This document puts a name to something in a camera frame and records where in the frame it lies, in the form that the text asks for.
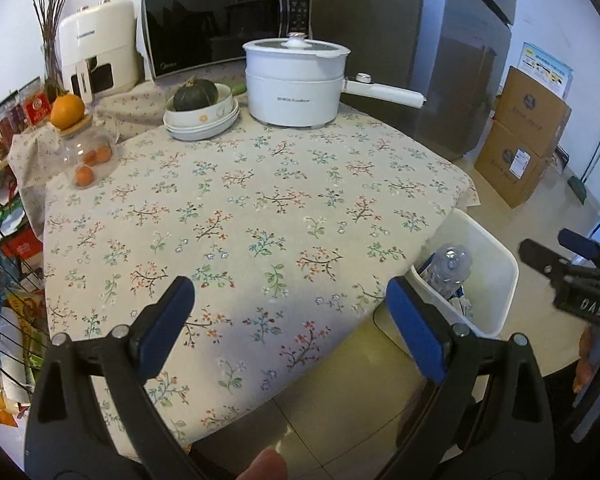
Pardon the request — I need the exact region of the vase with dry twigs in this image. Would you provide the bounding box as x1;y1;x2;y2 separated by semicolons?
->
27;0;80;96

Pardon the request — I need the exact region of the grey refrigerator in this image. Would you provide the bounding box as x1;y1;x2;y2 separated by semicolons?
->
310;0;513;161

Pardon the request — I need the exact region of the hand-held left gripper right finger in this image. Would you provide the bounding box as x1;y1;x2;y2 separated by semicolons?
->
380;275;556;480

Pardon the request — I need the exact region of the white plastic bin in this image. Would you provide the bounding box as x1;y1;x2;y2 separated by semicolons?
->
410;208;520;338

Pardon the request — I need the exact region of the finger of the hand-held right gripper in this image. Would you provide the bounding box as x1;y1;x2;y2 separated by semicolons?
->
519;239;588;286
558;228;600;273

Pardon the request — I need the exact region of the blue white printed board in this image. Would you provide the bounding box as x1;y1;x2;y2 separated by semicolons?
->
519;41;575;101

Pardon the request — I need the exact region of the person's right hand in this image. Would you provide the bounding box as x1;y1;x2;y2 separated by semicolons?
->
572;327;600;396

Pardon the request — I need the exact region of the white electric pot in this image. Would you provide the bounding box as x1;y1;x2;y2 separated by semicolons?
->
243;32;426;128

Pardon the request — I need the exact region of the green pumpkin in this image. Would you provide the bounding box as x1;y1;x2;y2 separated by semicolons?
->
173;76;220;112

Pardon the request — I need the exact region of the floral sideboard cloth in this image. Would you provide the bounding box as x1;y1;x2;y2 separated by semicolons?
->
7;77;253;201

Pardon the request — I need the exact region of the black microwave oven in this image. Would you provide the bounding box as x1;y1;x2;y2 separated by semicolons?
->
141;0;313;83

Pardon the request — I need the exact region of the white air fryer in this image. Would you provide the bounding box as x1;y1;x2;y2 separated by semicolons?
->
57;0;143;98

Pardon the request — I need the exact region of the green broom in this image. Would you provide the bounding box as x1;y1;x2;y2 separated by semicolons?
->
567;125;600;206

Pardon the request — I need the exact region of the cardboard box with white label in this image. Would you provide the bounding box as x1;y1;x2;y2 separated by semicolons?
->
474;121;556;209

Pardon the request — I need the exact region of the person's left hand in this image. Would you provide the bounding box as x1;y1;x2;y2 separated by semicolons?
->
239;449;288;480

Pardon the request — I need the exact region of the glass jar with wooden lid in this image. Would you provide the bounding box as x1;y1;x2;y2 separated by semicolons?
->
55;114;121;190

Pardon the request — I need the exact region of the clear plastic bottle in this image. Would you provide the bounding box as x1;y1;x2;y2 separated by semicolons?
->
420;242;473;301

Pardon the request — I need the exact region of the white deep plate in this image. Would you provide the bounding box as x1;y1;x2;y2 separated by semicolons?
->
163;100;241;142

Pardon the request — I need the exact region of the row of red packets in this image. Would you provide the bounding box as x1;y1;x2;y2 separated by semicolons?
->
0;77;51;163

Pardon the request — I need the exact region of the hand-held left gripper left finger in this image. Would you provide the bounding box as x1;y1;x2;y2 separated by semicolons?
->
24;275;197;480

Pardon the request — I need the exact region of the blue carton box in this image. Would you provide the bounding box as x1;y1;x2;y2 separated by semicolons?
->
449;285;477;322

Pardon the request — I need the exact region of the large orange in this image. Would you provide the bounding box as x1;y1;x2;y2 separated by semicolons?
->
50;94;87;131

